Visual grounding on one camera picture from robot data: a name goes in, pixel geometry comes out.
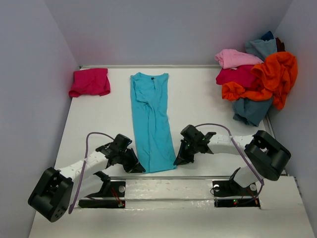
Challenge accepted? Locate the grey-blue t-shirt at back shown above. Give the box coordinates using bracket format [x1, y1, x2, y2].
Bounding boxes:
[245, 39, 277, 61]

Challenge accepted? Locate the dark blue t-shirt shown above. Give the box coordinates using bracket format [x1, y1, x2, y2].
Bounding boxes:
[261, 31, 274, 41]

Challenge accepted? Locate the folded magenta t-shirt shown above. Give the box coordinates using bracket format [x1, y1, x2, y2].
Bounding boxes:
[68, 68, 111, 97]

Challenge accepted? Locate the maroon t-shirt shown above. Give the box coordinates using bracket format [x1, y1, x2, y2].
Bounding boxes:
[275, 37, 285, 52]

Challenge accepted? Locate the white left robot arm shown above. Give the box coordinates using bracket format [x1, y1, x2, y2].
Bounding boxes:
[28, 134, 146, 222]

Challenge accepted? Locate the turquoise t-shirt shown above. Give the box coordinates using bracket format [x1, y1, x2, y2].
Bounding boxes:
[130, 72, 176, 173]

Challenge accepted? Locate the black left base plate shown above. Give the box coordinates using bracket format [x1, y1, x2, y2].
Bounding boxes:
[78, 180, 126, 209]

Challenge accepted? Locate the slate blue t-shirt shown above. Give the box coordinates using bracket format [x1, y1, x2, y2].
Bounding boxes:
[232, 98, 273, 127]

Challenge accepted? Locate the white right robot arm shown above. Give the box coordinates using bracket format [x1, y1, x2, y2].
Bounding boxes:
[174, 125, 291, 197]

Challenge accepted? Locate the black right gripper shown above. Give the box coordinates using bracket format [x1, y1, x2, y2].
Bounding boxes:
[173, 139, 199, 166]

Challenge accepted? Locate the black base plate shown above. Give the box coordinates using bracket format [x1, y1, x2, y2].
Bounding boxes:
[78, 180, 126, 209]
[210, 180, 261, 208]

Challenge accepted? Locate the pink t-shirt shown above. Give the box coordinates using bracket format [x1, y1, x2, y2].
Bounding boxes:
[214, 49, 263, 69]

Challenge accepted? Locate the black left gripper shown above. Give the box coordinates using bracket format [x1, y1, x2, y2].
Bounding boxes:
[117, 148, 144, 173]

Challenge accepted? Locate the orange t-shirt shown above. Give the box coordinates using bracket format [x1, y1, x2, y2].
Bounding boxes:
[221, 52, 298, 110]

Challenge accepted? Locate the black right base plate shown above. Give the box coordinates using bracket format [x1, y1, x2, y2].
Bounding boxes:
[210, 180, 261, 208]

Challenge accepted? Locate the magenta t-shirt in pile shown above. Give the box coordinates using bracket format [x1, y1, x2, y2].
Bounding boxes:
[216, 65, 256, 87]

